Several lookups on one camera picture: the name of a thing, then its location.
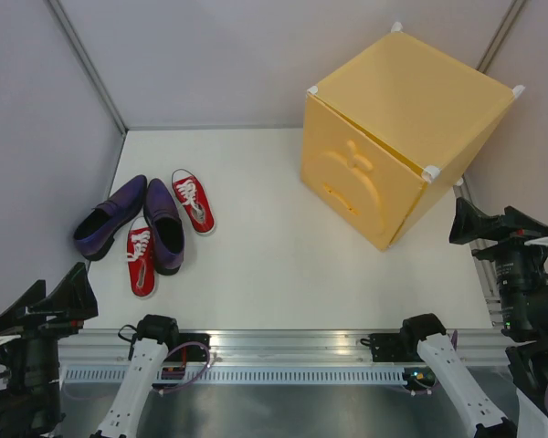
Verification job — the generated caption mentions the white slotted cable duct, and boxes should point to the white slotted cable duct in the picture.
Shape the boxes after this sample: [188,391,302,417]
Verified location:
[62,365,406,386]

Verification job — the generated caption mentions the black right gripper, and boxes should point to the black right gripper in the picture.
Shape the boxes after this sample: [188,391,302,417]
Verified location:
[450,194,548,332]

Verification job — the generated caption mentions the yellow plastic shoe cabinet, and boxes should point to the yellow plastic shoe cabinet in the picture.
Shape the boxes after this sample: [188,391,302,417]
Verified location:
[306,24,523,248]

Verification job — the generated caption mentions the red sneaker front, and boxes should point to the red sneaker front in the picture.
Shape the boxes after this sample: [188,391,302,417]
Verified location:
[124,216,156,299]

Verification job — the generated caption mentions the purple loafer left outer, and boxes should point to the purple loafer left outer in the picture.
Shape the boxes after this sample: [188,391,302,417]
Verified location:
[72,174,148,261]

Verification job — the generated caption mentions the yellow cabinet door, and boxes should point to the yellow cabinet door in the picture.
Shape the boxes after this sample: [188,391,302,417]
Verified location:
[300,93,426,251]

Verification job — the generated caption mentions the red sneaker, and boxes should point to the red sneaker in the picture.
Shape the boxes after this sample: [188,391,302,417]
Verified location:
[172,169,216,235]
[124,216,156,299]

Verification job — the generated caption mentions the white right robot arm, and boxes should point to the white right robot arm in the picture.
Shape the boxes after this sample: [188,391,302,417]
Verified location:
[398,198,548,437]

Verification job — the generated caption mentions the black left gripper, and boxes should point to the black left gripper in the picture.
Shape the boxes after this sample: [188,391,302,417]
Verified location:
[0,258,99,425]

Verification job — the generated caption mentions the aluminium mounting rail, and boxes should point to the aluminium mounting rail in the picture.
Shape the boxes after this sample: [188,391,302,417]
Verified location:
[59,329,512,368]

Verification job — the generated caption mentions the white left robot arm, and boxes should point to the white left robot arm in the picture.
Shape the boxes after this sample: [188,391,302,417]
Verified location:
[0,262,181,437]

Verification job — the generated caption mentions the purple loafer inner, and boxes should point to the purple loafer inner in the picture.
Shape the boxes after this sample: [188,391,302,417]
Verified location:
[143,178,185,276]

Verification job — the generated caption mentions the purple loafer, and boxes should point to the purple loafer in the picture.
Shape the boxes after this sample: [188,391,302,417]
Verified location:
[143,178,185,276]
[72,174,148,261]

